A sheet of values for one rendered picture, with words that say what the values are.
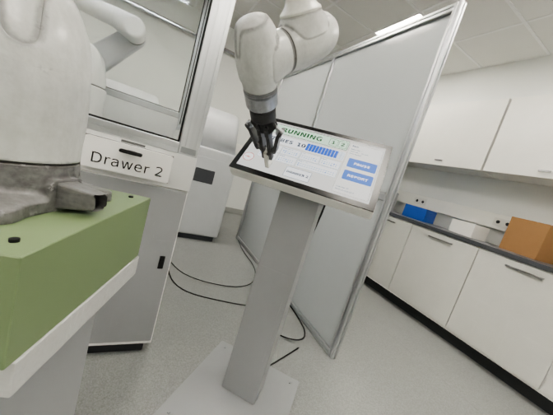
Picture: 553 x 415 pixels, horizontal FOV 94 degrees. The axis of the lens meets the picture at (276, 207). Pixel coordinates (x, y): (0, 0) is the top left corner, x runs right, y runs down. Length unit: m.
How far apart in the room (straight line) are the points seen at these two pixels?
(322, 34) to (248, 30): 0.20
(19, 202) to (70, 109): 0.12
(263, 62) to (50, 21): 0.39
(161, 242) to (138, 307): 0.31
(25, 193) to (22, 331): 0.15
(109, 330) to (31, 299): 1.09
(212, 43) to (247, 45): 0.55
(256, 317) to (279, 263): 0.25
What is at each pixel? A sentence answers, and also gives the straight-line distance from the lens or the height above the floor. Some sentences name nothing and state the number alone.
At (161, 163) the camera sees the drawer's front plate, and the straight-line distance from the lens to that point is 1.12.
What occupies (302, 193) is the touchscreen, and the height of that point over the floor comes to 0.95.
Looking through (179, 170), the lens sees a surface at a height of 0.88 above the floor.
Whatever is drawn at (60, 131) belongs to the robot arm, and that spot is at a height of 0.97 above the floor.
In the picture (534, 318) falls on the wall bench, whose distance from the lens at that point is 2.60.
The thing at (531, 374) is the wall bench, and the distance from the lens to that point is 2.67.
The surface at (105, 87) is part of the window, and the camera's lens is 1.16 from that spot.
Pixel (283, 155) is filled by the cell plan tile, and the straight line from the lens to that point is 0.97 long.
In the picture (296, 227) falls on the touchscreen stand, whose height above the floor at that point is 0.81.
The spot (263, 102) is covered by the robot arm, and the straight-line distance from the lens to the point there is 0.72.
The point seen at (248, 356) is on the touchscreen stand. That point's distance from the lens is 1.24.
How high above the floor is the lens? 1.00
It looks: 8 degrees down
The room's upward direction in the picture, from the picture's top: 17 degrees clockwise
